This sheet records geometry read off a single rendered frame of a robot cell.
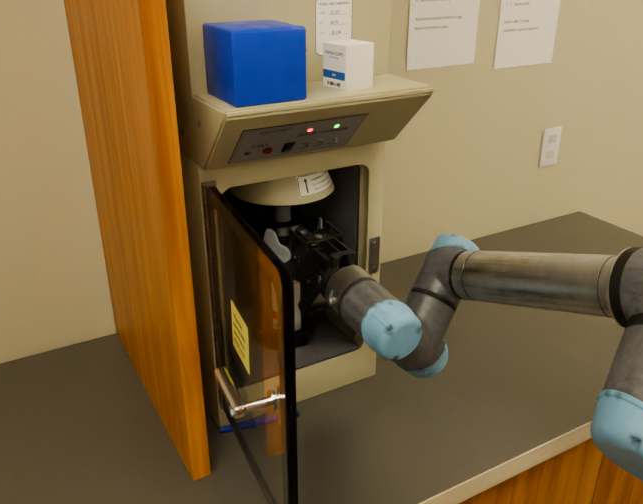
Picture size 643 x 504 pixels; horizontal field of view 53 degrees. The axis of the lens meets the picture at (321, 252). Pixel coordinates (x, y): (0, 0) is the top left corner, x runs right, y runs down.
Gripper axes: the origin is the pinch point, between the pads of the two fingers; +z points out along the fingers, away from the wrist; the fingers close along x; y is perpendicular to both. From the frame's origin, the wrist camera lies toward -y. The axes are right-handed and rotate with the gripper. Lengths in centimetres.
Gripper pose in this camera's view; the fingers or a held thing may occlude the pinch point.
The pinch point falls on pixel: (284, 240)
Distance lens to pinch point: 114.9
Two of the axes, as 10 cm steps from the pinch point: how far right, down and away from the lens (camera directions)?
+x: -8.7, 2.1, -4.5
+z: -5.0, -4.5, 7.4
